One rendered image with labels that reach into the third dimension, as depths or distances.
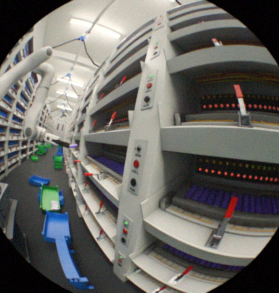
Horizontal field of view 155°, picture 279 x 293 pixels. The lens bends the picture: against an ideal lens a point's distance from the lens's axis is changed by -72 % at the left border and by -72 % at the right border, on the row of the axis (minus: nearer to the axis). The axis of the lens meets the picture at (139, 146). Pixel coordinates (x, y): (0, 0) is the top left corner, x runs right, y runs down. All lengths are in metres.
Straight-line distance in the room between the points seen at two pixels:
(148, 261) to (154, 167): 0.31
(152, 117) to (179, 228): 0.24
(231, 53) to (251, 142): 0.19
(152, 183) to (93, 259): 0.66
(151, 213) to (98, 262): 0.58
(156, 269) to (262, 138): 0.39
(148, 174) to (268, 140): 0.23
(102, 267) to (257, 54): 0.99
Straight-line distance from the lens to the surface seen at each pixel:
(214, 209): 0.25
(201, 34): 0.50
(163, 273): 0.38
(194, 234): 0.23
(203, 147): 0.18
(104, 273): 0.73
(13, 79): 0.63
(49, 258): 0.80
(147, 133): 0.23
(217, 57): 0.28
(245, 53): 0.29
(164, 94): 0.25
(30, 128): 0.62
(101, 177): 0.45
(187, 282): 0.39
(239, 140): 0.17
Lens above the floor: 0.68
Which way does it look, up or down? 3 degrees up
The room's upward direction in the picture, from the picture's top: 9 degrees clockwise
